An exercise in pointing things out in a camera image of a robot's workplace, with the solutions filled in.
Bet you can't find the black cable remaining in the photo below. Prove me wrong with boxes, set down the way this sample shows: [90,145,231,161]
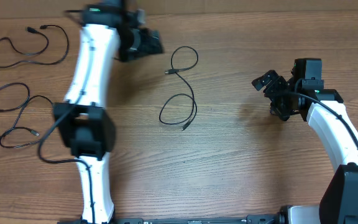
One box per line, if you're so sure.
[158,45,199,131]

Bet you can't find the black cable removed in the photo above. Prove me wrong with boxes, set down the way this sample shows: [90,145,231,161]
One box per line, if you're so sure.
[0,82,54,149]
[0,24,70,69]

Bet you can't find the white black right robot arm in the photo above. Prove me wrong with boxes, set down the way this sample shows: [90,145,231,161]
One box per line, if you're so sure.
[252,70,358,223]

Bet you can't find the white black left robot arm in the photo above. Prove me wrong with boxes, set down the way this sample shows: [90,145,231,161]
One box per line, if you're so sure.
[37,0,163,223]

